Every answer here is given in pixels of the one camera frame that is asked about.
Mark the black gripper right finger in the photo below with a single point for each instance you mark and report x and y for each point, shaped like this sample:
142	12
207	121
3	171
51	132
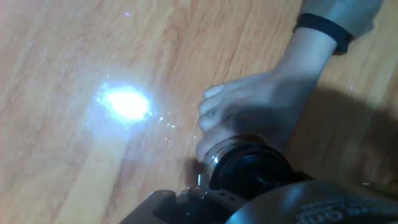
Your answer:
388	192

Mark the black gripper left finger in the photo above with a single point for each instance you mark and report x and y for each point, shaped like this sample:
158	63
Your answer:
217	199

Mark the small clear glass jar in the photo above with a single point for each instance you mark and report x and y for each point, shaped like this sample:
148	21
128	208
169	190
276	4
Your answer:
224	149

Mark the right forearm brown sleeve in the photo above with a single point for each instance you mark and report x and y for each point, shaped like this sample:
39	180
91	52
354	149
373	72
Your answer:
339	15

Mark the person's right hand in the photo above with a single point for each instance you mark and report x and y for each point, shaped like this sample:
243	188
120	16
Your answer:
258	99

